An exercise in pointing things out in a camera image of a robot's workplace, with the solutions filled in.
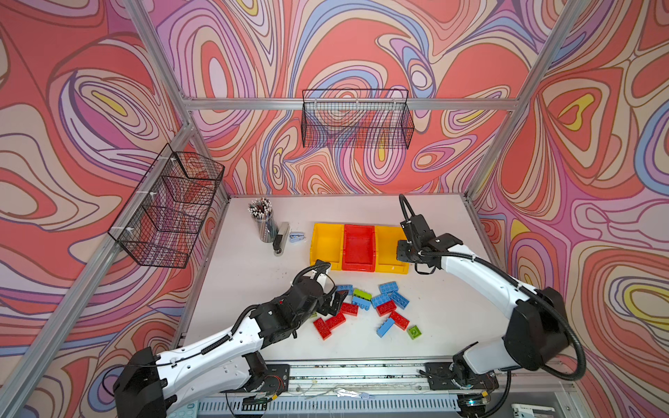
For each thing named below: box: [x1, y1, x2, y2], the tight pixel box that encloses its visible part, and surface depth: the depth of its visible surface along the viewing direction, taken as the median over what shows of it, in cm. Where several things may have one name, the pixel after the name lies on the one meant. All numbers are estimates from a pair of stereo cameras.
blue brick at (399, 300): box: [388, 290, 410, 311], surface depth 88 cm
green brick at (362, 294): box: [353, 289, 373, 302], surface depth 90 cm
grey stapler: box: [272, 222, 291, 257], surface depth 103 cm
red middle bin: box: [342, 224, 376, 272], surface depth 101 cm
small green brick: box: [406, 324, 423, 341], surface depth 82 cm
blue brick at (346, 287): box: [336, 284, 355, 297], surface depth 92 cm
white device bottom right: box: [511, 403, 556, 418], surface depth 68 cm
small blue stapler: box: [289, 231, 306, 243], surface depth 106 cm
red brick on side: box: [340, 302, 360, 317], surface depth 88 cm
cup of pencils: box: [247, 196, 278, 243], surface depth 97 cm
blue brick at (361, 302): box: [351, 295, 372, 311], surface depth 88 cm
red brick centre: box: [376, 299, 398, 317], surface depth 88 cm
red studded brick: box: [388, 310, 410, 331], surface depth 84 cm
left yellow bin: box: [310, 222, 345, 270], surface depth 101 cm
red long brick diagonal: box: [324, 311, 347, 331], surface depth 85 cm
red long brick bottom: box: [313, 316, 332, 341], surface depth 84 cm
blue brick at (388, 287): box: [378, 281, 399, 295], surface depth 92 cm
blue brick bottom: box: [376, 317, 396, 338], surface depth 84 cm
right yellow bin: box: [374, 225, 410, 275], surface depth 95 cm
